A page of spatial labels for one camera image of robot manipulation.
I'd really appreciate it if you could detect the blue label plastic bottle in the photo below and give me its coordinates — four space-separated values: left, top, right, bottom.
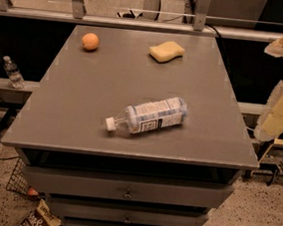
106 98 188 134

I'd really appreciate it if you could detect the orange ball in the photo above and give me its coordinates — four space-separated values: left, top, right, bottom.
82 33 100 51

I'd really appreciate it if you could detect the yellow stand frame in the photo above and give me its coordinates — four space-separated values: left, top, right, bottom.
254 135 283 181

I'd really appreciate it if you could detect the metal railing frame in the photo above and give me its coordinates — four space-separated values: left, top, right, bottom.
0 0 283 42

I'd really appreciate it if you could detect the small clear water bottle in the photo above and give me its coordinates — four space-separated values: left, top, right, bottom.
3 56 25 90

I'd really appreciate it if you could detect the snack chip bag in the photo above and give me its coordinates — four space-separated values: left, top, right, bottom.
18 199 61 226

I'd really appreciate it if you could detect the yellow sponge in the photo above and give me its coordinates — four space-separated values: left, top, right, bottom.
148 41 184 63

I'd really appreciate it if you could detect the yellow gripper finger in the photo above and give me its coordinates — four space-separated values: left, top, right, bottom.
264 36 283 58
253 81 283 141

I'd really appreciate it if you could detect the wire mesh basket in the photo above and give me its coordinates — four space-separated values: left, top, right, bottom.
6 158 29 196

